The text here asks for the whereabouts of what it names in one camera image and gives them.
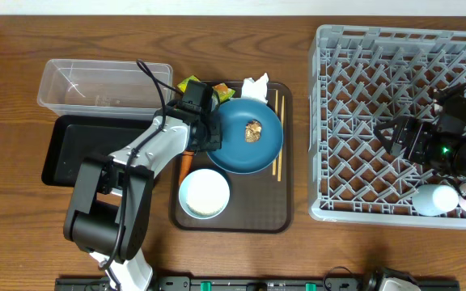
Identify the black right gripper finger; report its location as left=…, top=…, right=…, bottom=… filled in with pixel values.
left=373, top=116, right=407, bottom=140
left=381, top=139, right=404, bottom=157

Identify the blue plate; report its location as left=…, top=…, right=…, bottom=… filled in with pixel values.
left=207, top=99, right=284, bottom=174

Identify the brown food scrap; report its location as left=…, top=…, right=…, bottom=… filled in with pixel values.
left=244, top=120, right=262, bottom=143

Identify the light blue rice bowl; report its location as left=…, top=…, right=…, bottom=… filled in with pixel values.
left=178, top=169, right=231, bottom=220

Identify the white napkin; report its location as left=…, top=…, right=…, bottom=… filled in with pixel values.
left=240, top=73, right=269, bottom=103

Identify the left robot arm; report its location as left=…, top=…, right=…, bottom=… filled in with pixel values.
left=63, top=80, right=222, bottom=290

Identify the grey plastic dishwasher rack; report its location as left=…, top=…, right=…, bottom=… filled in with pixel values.
left=308, top=25, right=466, bottom=230

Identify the orange carrot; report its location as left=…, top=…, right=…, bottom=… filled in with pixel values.
left=179, top=151, right=195, bottom=185

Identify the yellow green snack wrapper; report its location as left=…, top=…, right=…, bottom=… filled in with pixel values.
left=177, top=75, right=235, bottom=103

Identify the left wooden chopstick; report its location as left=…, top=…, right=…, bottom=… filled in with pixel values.
left=272, top=90, right=278, bottom=175

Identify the wooden chopstick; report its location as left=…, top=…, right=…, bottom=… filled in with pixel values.
left=272, top=90, right=278, bottom=175
left=277, top=95, right=285, bottom=182

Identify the right wooden chopstick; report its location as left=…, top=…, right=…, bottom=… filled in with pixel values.
left=277, top=95, right=285, bottom=182

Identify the brown serving tray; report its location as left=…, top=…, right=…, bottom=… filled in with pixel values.
left=170, top=82, right=294, bottom=234

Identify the clear plastic bin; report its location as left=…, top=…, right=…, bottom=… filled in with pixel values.
left=37, top=59, right=174, bottom=120

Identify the black tray bin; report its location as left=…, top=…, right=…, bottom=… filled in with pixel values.
left=41, top=115, right=151, bottom=187

